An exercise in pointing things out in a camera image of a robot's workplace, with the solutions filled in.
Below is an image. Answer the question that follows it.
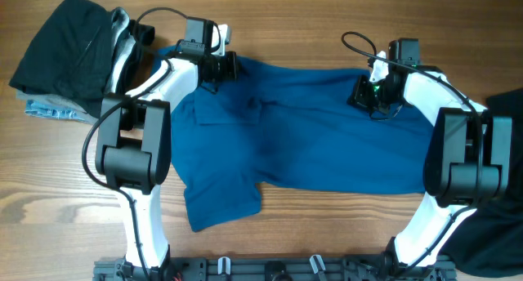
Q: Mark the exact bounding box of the blue polo shirt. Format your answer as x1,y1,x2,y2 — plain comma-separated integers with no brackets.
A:
171,57,432,232

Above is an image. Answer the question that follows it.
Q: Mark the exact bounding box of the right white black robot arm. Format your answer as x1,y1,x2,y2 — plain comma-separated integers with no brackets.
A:
348,38,512,279

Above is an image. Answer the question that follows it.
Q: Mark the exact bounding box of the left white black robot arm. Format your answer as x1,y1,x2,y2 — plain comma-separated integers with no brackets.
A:
93,17,239,280

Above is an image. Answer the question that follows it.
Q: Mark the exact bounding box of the dark clothes pile right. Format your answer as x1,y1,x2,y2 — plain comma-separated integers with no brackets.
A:
439,87,523,279

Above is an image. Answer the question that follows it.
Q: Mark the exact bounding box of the black folded garment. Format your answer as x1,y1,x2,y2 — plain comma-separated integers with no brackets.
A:
9,0,155,93

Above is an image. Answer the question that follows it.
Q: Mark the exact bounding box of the light blue folded garment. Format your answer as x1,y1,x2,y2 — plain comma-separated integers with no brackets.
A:
25,100,97,124

